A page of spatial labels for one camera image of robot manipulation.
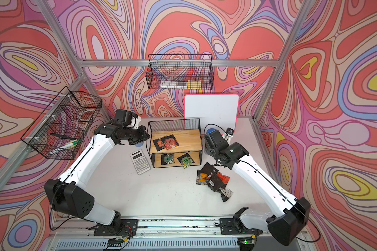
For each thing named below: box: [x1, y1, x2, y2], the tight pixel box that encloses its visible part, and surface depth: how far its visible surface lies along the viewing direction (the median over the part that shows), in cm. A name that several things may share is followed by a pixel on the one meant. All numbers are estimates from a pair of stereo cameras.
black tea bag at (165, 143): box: [152, 134, 180, 152], surface depth 86 cm
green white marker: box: [48, 139, 80, 155], surface depth 73 cm
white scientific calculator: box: [129, 149, 151, 176], surface depth 97 cm
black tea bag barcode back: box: [207, 168, 228, 192], surface depth 87 cm
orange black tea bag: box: [196, 169, 208, 186], surface depth 91 cm
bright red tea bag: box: [216, 172, 231, 185], surface depth 90 cm
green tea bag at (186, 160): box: [176, 152, 196, 169], surface depth 97 cm
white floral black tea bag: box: [218, 187, 234, 203], surface depth 84 cm
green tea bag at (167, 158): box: [160, 153, 175, 166], surface depth 98 cm
